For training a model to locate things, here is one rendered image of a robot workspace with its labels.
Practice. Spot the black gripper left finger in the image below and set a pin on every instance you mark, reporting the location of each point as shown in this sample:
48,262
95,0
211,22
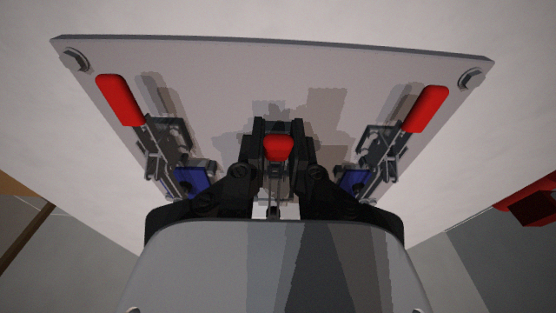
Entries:
230,197

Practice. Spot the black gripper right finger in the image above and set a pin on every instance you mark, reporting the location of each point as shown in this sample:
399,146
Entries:
322,199

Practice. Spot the blue flat plate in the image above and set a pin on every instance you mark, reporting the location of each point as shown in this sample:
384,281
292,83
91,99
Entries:
195,173
353,174

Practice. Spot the grey fixture plate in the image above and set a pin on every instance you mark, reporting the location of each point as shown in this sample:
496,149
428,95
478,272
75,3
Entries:
219,84

